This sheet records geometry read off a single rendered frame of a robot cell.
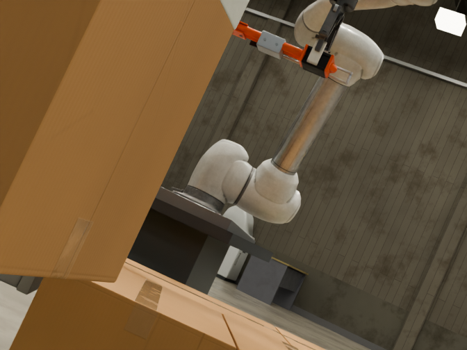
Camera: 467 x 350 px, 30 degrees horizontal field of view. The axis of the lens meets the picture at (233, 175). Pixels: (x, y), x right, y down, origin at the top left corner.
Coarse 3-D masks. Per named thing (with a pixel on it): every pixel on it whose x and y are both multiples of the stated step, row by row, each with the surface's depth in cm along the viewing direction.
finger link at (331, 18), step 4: (332, 4) 235; (332, 8) 235; (340, 8) 235; (332, 12) 235; (336, 12) 235; (328, 16) 235; (332, 16) 235; (336, 16) 235; (328, 20) 234; (332, 20) 234; (324, 24) 234; (328, 24) 234; (332, 24) 234; (320, 28) 234; (324, 28) 234; (328, 28) 234; (320, 32) 234; (328, 32) 233
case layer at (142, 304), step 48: (48, 288) 167; (96, 288) 168; (144, 288) 199; (192, 288) 267; (48, 336) 167; (96, 336) 167; (144, 336) 168; (192, 336) 168; (240, 336) 192; (288, 336) 254
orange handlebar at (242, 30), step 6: (240, 24) 242; (246, 24) 241; (234, 30) 241; (240, 30) 241; (246, 30) 241; (252, 30) 241; (240, 36) 244; (246, 36) 245; (252, 36) 241; (258, 36) 240; (282, 48) 239; (288, 48) 239; (294, 48) 238; (288, 54) 243; (294, 54) 239; (300, 54) 238; (330, 66) 237; (330, 72) 240
